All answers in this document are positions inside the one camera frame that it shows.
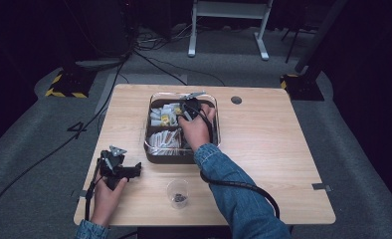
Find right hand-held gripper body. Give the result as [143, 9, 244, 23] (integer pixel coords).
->
[178, 91, 207, 122]

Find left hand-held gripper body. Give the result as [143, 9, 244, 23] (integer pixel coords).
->
[98, 144, 129, 191]

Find brown divided tray box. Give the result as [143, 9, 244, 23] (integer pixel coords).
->
[143, 99, 220, 165]

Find clear plastic cup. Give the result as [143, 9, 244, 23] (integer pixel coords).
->
[165, 178, 191, 210]

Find person's right hand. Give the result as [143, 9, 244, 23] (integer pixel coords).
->
[177, 103, 217, 153]

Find person's left hand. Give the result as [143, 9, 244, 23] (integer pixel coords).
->
[90, 176, 129, 229]

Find pile of white yellow packets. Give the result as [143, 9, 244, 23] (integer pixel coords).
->
[149, 103, 183, 127]

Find pile of white orange sticks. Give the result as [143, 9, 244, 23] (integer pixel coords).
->
[147, 128, 184, 155]

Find grey tape piece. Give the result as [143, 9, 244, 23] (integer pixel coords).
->
[311, 182, 333, 193]
[71, 189, 89, 200]

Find black yellow striped stand base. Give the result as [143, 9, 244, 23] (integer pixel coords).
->
[44, 67, 98, 100]
[280, 73, 325, 102]

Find black tripod legs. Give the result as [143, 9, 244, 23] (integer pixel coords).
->
[281, 26, 318, 65]

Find grey slanted pole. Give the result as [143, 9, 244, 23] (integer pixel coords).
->
[294, 0, 348, 75]

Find thin black floor cable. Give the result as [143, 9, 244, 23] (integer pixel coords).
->
[133, 49, 227, 88]

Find left hand-held gripper cable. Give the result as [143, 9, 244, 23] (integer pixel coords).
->
[84, 158, 104, 222]

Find hand-held gripper cable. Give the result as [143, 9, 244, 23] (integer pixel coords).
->
[186, 104, 282, 220]
[84, 158, 104, 222]

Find long black floor cable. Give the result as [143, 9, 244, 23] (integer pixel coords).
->
[0, 49, 133, 227]

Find tangle of floor cables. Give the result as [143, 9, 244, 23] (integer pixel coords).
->
[130, 22, 198, 53]

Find right hand-held gripper cable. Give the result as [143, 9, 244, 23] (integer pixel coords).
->
[186, 104, 282, 220]

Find white metal desk frame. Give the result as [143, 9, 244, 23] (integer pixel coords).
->
[187, 0, 275, 62]

